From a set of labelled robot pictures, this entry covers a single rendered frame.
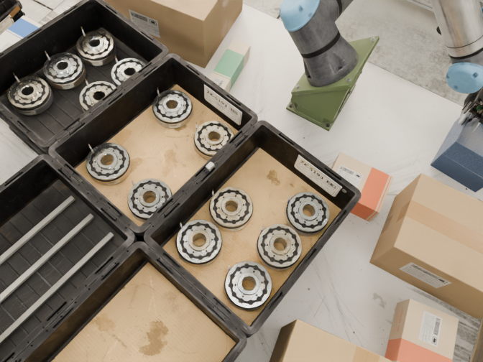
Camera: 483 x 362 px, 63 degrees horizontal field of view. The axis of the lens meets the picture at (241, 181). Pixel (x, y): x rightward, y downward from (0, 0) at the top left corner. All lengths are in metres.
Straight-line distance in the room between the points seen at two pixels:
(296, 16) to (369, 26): 1.65
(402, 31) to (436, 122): 1.39
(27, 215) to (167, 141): 0.37
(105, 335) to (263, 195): 0.47
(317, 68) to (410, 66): 1.49
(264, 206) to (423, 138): 0.62
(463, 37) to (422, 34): 1.88
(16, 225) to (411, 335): 0.94
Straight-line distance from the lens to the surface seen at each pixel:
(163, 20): 1.30
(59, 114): 1.15
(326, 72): 1.12
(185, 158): 1.02
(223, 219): 0.92
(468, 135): 1.35
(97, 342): 0.93
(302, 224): 0.94
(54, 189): 1.05
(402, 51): 2.63
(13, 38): 1.43
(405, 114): 1.39
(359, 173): 1.13
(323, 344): 0.85
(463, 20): 0.90
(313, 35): 1.09
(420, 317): 1.07
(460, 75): 0.95
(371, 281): 1.12
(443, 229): 1.06
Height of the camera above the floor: 1.72
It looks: 65 degrees down
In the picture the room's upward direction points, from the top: 9 degrees clockwise
